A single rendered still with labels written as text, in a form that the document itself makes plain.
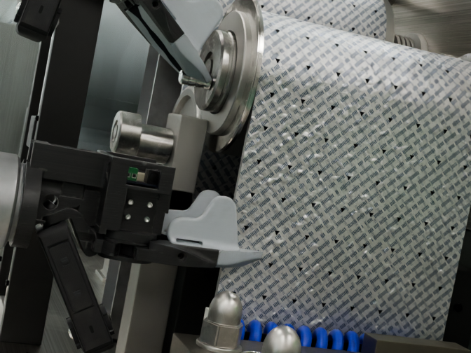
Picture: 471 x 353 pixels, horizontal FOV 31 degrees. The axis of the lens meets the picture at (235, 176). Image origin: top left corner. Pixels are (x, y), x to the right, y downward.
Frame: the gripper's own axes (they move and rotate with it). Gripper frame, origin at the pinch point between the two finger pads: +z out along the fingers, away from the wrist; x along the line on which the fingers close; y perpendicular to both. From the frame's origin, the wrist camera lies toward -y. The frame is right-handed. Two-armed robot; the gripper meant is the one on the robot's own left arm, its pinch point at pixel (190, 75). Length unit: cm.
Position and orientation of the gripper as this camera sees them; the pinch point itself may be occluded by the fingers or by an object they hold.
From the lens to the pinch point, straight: 76.4
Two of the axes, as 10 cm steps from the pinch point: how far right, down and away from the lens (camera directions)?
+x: -3.2, -1.1, 9.4
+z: 5.9, 7.5, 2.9
